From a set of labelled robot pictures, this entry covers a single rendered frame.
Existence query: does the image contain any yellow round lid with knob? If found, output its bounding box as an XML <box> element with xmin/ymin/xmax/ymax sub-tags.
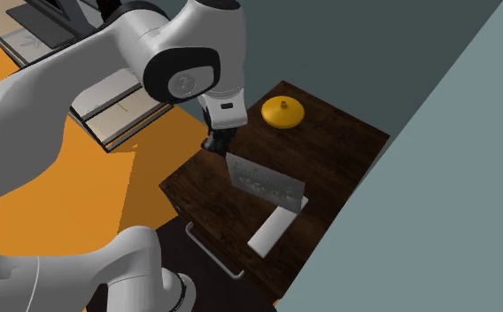
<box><xmin>260</xmin><ymin>96</ymin><xmax>306</xmax><ymax>129</ymax></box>

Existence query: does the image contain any dark wooden chest of drawers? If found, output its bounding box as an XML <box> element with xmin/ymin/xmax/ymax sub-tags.
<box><xmin>159</xmin><ymin>80</ymin><xmax>391</xmax><ymax>303</ymax></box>

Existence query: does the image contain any grey upright photo frame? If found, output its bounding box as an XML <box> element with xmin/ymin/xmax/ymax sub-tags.
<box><xmin>225</xmin><ymin>152</ymin><xmax>306</xmax><ymax>215</ymax></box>

